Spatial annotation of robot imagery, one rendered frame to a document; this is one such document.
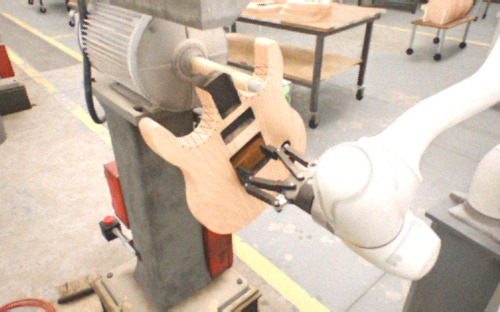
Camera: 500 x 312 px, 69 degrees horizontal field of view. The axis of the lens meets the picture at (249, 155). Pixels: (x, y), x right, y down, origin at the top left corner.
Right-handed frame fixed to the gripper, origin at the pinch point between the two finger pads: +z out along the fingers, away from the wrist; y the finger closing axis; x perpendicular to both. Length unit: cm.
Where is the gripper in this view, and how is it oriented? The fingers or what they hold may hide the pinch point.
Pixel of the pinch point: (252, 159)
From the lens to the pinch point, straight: 83.3
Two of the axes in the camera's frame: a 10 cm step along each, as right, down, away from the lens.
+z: -6.7, -3.8, 6.4
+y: 6.9, -6.5, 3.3
